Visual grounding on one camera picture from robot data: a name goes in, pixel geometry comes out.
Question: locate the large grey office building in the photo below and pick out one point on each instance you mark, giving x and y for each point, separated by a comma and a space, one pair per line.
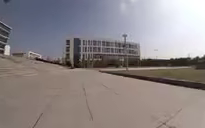
101, 50

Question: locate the low white building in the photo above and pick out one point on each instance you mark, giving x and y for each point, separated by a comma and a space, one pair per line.
31, 54

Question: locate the row of dark trees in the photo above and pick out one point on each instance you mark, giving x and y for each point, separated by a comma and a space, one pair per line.
186, 61

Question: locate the wide grey stone steps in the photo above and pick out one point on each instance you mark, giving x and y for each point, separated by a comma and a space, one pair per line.
6, 68

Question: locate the grey concrete pavement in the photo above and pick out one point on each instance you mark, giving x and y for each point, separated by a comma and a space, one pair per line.
123, 103

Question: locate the dry grass field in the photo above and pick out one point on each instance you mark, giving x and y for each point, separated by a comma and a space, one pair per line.
176, 74

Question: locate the tall floodlight pole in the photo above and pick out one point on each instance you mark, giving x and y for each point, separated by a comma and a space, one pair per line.
125, 50

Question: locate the distant lamp pole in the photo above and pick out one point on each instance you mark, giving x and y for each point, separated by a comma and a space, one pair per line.
155, 53

